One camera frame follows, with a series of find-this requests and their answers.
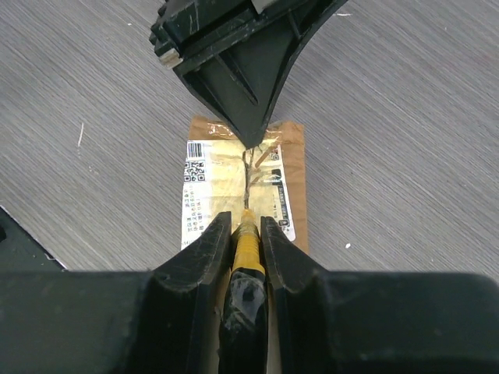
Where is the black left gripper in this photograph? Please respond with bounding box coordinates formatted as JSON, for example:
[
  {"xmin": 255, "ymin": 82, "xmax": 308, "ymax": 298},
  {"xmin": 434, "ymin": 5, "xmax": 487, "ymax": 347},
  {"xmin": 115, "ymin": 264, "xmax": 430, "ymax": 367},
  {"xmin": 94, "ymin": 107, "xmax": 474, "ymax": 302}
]
[{"xmin": 149, "ymin": 0, "xmax": 344, "ymax": 147}]

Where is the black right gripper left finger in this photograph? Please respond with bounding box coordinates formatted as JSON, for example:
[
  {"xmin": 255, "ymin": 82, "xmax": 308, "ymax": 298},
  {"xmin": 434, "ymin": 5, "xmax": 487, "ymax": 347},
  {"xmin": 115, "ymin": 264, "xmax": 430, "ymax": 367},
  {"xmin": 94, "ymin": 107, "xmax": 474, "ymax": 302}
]
[{"xmin": 147, "ymin": 212, "xmax": 232, "ymax": 373}]

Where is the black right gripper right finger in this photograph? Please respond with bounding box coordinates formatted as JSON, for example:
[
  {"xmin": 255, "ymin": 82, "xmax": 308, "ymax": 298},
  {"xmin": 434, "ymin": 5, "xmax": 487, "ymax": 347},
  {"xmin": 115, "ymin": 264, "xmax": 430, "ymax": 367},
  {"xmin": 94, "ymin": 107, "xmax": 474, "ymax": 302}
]
[{"xmin": 260, "ymin": 217, "xmax": 331, "ymax": 373}]

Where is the yellow utility knife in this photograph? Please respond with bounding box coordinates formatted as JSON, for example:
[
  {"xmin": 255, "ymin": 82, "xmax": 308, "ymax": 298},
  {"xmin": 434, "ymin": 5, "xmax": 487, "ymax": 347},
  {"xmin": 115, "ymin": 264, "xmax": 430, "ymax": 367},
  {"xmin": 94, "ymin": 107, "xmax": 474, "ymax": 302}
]
[{"xmin": 218, "ymin": 209, "xmax": 268, "ymax": 374}]

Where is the brown cardboard express box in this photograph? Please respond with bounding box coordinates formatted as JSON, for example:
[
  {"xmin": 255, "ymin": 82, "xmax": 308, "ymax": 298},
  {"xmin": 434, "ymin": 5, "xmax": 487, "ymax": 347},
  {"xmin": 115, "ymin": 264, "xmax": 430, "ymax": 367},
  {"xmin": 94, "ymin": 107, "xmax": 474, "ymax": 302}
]
[{"xmin": 179, "ymin": 115, "xmax": 310, "ymax": 374}]

